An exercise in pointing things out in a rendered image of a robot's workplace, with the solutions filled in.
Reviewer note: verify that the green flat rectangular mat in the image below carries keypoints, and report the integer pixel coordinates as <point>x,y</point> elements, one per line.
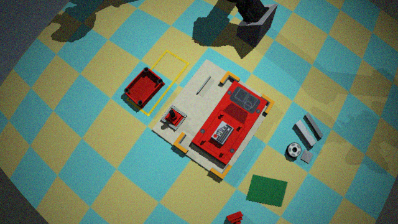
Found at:
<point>266,190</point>

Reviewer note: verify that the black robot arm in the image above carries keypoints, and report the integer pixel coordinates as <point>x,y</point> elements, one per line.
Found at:
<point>250,10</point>

